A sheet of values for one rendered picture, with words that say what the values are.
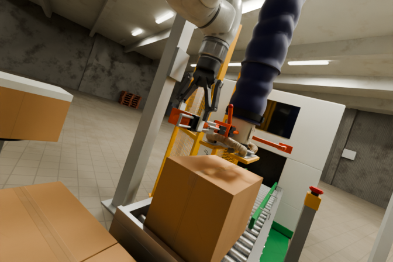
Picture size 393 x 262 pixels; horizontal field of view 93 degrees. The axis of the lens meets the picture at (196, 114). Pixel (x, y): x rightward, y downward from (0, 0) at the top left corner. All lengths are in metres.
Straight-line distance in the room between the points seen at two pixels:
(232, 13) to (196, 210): 0.80
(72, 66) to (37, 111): 12.81
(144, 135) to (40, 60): 12.98
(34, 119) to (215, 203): 1.43
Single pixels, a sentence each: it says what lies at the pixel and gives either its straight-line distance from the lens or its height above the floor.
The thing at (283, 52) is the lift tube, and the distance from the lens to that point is 1.20.
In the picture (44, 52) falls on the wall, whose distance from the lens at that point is 14.63.
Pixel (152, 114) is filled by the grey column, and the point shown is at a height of 1.05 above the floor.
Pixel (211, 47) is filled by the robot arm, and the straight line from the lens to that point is 0.60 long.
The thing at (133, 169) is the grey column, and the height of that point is 0.47.
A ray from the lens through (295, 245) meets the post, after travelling 1.40.
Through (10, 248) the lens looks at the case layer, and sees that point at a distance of 1.06.
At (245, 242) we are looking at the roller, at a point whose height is 0.54.
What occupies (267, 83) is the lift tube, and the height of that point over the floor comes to 1.51.
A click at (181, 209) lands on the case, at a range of 1.00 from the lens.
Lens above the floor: 1.23
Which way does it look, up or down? 1 degrees down
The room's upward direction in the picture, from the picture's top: 19 degrees clockwise
